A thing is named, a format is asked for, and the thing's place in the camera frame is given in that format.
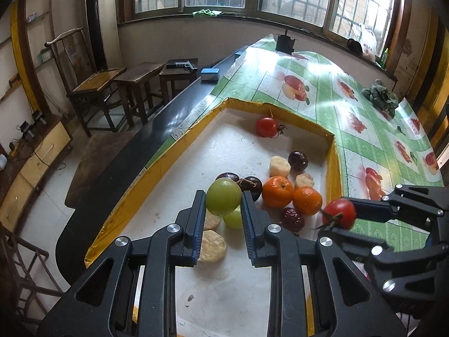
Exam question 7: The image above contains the tall black board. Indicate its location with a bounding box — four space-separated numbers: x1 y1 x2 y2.
84 0 118 71

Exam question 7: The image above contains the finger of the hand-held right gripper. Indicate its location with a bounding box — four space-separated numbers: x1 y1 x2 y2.
342 183 449 230
324 226 449 302

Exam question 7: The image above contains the wooden cabinet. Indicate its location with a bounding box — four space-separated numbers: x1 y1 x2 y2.
0 114 74 222

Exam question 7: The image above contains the wooden wall shelf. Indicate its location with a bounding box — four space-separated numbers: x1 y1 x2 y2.
9 0 57 109

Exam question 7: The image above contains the black table device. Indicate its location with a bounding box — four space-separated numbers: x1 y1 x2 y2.
275 30 296 55

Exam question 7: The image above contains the green fruit-print tablecloth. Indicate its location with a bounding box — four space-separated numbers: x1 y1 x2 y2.
145 33 446 253

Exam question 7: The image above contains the red tomato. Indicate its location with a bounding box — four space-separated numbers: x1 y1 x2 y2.
255 117 286 137
319 198 357 230

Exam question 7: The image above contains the dark wooden stool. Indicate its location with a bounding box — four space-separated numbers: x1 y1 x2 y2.
114 62 165 127
159 58 199 108

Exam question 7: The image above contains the low brown wooden table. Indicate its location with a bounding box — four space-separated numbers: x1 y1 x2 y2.
65 131 141 211

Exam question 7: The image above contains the dark wooden frame chair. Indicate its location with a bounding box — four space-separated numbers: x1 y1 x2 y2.
0 223 65 324

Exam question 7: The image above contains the green grape fruit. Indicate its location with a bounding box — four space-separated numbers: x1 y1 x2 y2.
205 178 242 216

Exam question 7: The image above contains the wooden armchair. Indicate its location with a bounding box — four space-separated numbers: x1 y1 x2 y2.
45 26 127 137

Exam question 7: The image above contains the grey hand tool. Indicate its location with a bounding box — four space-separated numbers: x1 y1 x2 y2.
166 60 197 72

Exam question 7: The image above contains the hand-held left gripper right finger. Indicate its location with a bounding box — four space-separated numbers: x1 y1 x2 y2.
240 190 409 337

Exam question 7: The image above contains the tan biscuit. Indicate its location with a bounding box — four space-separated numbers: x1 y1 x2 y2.
198 230 227 263

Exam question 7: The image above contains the white plastic bag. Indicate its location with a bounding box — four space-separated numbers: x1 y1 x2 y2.
356 24 377 62

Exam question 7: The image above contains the orange mandarin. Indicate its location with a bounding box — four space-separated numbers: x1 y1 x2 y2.
293 187 323 216
262 176 294 208

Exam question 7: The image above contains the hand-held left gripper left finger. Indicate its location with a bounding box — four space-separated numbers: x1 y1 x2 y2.
37 190 207 337

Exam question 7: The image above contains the dark carved wooden chair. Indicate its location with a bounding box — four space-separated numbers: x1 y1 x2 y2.
428 107 449 169

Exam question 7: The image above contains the yellow-edged white cardboard box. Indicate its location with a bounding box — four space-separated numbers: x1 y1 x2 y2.
84 97 342 337

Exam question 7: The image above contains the green plum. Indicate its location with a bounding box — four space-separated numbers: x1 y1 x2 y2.
223 206 244 230

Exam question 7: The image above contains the black charger device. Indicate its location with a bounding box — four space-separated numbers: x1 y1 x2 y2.
17 111 46 140

